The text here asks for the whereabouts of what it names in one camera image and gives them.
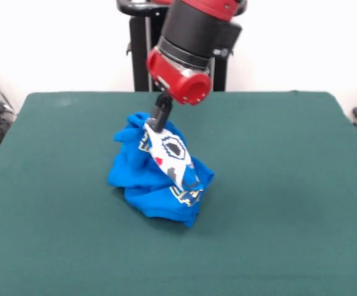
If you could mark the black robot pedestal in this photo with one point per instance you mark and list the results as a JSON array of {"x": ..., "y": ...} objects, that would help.
[{"x": 139, "y": 52}]

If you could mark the dark green tablecloth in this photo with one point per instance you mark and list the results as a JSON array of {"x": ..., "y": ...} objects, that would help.
[{"x": 258, "y": 231}]

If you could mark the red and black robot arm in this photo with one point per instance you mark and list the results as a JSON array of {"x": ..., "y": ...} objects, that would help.
[{"x": 199, "y": 31}]

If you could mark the blue printed t-shirt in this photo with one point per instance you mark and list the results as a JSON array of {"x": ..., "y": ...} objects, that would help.
[{"x": 147, "y": 185}]

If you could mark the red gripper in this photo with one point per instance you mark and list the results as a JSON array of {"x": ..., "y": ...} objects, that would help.
[{"x": 178, "y": 80}]

